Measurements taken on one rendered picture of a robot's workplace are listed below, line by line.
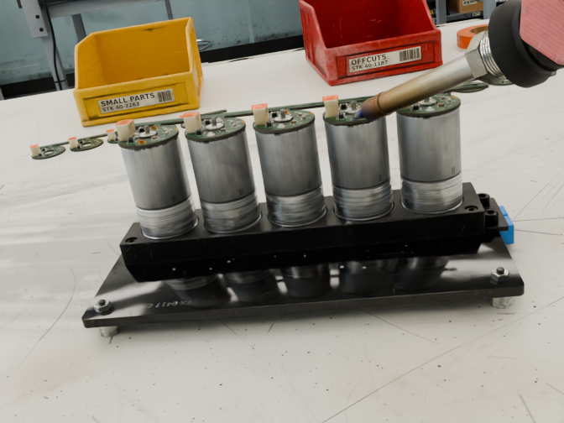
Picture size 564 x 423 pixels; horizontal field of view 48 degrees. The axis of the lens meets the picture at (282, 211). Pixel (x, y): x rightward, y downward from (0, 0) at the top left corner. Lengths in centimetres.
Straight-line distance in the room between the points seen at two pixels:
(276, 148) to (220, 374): 9
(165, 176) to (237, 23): 443
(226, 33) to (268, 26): 30
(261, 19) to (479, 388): 452
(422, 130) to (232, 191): 8
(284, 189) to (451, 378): 10
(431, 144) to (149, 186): 11
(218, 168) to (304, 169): 3
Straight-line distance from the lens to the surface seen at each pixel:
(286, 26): 471
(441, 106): 25
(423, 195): 26
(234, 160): 25
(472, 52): 20
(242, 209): 26
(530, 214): 30
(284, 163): 25
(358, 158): 25
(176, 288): 25
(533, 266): 26
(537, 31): 18
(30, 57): 487
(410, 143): 25
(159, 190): 26
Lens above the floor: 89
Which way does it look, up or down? 25 degrees down
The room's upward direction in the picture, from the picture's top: 9 degrees counter-clockwise
